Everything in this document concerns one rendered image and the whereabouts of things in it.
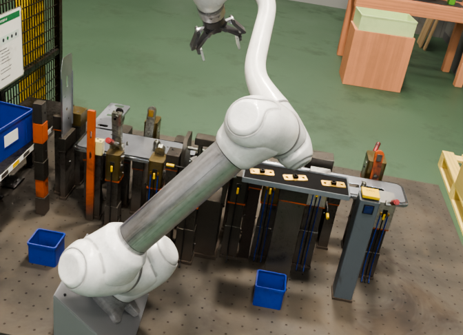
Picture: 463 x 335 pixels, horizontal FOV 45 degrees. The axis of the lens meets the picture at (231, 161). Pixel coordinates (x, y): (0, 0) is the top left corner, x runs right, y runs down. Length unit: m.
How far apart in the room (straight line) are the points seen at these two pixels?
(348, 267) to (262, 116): 0.96
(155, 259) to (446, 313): 1.18
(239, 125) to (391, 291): 1.23
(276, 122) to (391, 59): 5.58
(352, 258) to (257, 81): 0.81
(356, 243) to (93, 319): 0.93
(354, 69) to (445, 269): 4.52
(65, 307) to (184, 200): 0.51
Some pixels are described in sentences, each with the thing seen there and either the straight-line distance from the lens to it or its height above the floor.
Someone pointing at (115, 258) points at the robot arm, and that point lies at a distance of 1.52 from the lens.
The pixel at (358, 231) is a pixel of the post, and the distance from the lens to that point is 2.03.
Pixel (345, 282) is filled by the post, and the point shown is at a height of 0.79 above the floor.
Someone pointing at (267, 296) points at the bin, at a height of 0.75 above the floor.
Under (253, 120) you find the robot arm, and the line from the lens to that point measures 1.30.
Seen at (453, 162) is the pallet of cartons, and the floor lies 0.14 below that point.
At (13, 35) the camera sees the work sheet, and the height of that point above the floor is 1.35.
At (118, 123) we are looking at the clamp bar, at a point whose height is 1.17.
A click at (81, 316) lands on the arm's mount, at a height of 0.87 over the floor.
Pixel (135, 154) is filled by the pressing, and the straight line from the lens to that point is 2.31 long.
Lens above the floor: 2.07
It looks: 27 degrees down
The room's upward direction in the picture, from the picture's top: 9 degrees clockwise
